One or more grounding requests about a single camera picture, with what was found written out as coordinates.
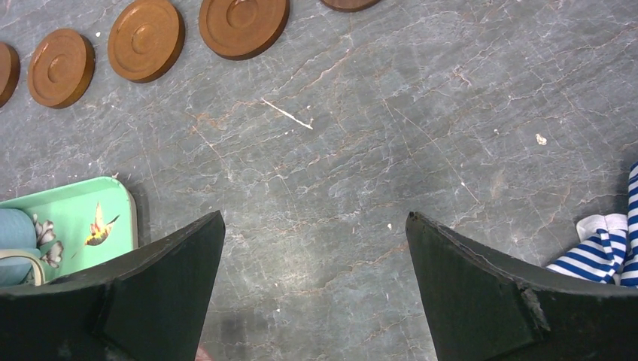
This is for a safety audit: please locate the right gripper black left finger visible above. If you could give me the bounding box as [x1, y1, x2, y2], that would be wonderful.
[1, 211, 226, 360]

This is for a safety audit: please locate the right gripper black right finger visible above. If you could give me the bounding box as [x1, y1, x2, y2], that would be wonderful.
[406, 212, 637, 360]

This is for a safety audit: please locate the dark wooden coaster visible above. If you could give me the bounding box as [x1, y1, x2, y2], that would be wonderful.
[321, 0, 381, 12]

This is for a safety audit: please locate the pink mug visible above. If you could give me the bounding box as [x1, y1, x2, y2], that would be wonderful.
[195, 346, 213, 361]

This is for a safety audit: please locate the ridged wooden coaster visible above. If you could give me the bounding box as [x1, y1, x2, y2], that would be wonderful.
[27, 28, 96, 109]
[199, 0, 290, 60]
[0, 41, 20, 108]
[108, 1, 185, 83]

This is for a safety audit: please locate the green floral tray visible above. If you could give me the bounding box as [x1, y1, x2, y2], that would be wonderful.
[1, 177, 138, 283]

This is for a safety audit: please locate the blue striped cloth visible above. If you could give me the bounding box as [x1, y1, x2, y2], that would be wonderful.
[546, 164, 637, 288]

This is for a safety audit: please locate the light blue mug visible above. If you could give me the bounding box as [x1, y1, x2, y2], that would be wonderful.
[1, 208, 45, 287]

